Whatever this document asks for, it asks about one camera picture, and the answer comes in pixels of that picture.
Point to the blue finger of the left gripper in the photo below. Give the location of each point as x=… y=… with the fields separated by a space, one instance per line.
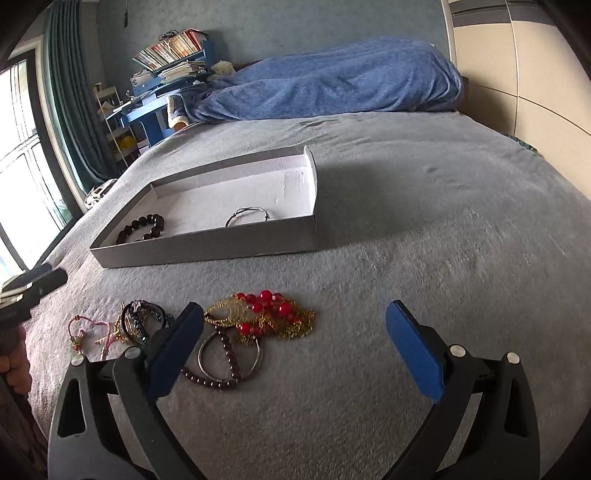
x=47 y=283
x=38 y=272

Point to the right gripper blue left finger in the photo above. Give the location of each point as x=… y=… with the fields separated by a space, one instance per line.
x=168 y=350

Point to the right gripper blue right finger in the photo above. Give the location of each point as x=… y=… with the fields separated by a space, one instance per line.
x=421 y=348

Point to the left hand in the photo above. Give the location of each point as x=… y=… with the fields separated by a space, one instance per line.
x=16 y=369

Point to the large silver bangle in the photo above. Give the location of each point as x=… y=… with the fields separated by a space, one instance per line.
x=235 y=371

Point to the window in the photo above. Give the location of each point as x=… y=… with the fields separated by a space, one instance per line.
x=37 y=205

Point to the grey bed cover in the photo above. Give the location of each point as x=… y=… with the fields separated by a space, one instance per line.
x=481 y=239

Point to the small silver bangle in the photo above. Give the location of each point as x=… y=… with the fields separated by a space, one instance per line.
x=248 y=212

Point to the grey shallow cardboard tray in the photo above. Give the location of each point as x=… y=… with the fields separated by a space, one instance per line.
x=180 y=218

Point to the teal curtain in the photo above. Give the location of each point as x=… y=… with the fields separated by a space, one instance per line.
x=72 y=110

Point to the white shelf rack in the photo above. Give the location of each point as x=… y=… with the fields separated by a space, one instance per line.
x=119 y=136

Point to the blue desk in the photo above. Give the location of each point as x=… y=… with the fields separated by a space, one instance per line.
x=149 y=100

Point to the stack of papers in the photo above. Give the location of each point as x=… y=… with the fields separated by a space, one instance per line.
x=184 y=69

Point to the white plush toy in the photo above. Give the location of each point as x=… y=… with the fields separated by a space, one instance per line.
x=221 y=69

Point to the row of books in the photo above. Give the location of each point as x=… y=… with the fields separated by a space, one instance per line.
x=171 y=48

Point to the blue blanket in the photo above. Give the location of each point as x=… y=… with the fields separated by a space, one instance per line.
x=385 y=74

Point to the cream wardrobe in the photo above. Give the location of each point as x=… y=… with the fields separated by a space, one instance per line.
x=526 y=77

